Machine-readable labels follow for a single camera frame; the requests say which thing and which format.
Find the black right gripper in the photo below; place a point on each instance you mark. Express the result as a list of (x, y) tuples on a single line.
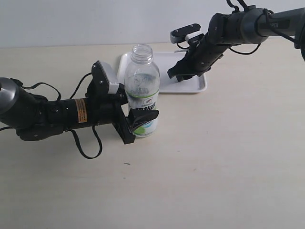
[(197, 60)]

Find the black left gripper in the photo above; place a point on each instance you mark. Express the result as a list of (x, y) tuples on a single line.
[(107, 108)]

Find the clear plastic drink bottle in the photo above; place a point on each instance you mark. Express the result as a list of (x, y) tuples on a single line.
[(142, 79)]

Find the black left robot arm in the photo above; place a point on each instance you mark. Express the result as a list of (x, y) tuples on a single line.
[(35, 118)]

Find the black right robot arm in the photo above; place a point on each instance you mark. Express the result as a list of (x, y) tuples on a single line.
[(253, 25)]

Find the white plastic tray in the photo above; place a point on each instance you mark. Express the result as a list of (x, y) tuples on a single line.
[(165, 60)]

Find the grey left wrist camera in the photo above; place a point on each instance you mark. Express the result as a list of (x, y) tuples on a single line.
[(111, 77)]

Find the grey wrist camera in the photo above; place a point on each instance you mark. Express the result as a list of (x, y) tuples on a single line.
[(111, 77), (185, 33)]

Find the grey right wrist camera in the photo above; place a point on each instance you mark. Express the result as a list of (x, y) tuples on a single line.
[(185, 33)]

